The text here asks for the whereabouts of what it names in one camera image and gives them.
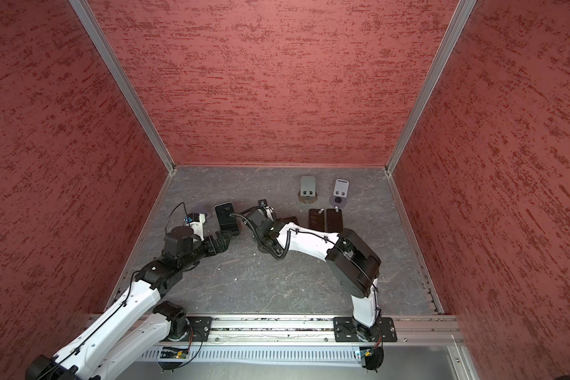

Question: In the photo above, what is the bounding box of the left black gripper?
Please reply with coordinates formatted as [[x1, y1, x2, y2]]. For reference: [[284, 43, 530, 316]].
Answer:
[[180, 231, 233, 270]]

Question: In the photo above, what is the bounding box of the wooden round base phone stand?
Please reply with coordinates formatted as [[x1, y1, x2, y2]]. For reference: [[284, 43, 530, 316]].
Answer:
[[298, 175, 318, 204]]

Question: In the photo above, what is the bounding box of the black phone with white tag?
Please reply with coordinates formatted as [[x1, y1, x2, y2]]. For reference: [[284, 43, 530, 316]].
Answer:
[[325, 208, 344, 234]]

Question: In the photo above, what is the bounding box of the purple round base phone stand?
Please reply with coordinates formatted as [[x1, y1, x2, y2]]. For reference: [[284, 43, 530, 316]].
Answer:
[[329, 178, 349, 209]]

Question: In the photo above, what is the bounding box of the grey purple phone stand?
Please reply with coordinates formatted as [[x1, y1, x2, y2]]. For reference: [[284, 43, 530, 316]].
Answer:
[[190, 204, 212, 219]]

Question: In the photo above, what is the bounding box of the maroon edged reflective phone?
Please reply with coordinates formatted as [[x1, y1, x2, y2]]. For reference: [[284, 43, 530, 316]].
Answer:
[[308, 208, 326, 232]]

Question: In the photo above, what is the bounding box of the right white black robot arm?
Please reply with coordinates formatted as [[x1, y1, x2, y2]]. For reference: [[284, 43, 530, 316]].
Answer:
[[231, 207, 382, 344]]

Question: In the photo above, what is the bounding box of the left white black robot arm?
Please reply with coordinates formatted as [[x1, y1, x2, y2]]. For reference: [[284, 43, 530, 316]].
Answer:
[[25, 226, 237, 379]]

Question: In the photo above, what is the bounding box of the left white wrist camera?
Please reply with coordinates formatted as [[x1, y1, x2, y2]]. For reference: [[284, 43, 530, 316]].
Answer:
[[186, 212, 206, 241]]

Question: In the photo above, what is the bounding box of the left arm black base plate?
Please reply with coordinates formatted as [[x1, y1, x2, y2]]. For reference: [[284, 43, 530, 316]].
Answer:
[[167, 316, 214, 342]]

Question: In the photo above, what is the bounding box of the aluminium front rail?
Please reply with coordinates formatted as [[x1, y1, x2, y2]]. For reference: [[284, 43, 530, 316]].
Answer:
[[188, 313, 466, 347]]

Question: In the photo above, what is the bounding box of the white slotted cable duct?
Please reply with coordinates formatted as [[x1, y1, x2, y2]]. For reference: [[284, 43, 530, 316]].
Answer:
[[136, 345, 362, 367]]

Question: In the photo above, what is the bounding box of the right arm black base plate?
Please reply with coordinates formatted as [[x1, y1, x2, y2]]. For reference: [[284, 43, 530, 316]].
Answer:
[[332, 317, 397, 343]]

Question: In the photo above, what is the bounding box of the left aluminium corner post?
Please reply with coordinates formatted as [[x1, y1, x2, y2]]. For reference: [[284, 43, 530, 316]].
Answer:
[[69, 0, 177, 176]]

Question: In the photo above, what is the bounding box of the aluminium corner post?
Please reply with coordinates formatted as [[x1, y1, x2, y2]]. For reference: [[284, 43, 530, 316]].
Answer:
[[69, 0, 177, 176], [386, 0, 477, 177]]

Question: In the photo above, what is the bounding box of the right aluminium corner post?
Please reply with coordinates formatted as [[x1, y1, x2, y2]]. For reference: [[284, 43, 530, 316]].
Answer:
[[386, 0, 477, 177]]

